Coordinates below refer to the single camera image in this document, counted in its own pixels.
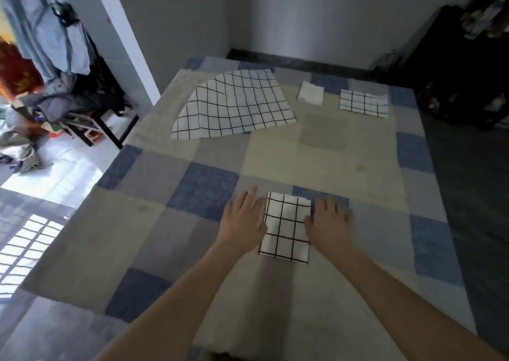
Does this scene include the plain white cloth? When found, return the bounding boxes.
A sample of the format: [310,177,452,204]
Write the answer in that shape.
[297,81,325,105]

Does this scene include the person's right hand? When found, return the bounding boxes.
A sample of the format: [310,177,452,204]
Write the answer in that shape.
[304,196,355,257]

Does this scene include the blue-grey hanging garment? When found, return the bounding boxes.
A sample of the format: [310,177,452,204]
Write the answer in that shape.
[0,0,96,87]

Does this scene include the person's left forearm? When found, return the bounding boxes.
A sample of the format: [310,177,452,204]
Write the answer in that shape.
[93,241,247,361]

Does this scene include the person's left hand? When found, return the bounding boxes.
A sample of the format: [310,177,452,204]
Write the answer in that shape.
[216,186,268,254]

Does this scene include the black metal chair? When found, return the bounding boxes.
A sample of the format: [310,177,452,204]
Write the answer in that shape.
[91,106,140,150]

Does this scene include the dark clothes heap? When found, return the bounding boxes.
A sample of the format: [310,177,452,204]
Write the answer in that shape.
[20,54,126,123]

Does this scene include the white black-grid cloth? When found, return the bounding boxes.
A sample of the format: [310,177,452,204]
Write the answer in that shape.
[338,89,390,119]
[171,69,298,141]
[258,191,312,264]

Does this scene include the pale small items cluster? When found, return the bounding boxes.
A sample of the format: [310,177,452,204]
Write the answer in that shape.
[461,0,509,39]

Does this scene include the blue beige patchwork tablecloth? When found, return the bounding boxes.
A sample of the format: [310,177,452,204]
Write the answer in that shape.
[20,56,478,361]

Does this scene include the person's right forearm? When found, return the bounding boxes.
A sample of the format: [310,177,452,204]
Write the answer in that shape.
[334,245,509,361]

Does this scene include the small wooden stool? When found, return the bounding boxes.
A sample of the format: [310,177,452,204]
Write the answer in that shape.
[59,116,105,147]

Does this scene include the red orange paper bag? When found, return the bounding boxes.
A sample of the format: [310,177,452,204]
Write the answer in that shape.
[0,41,42,95]

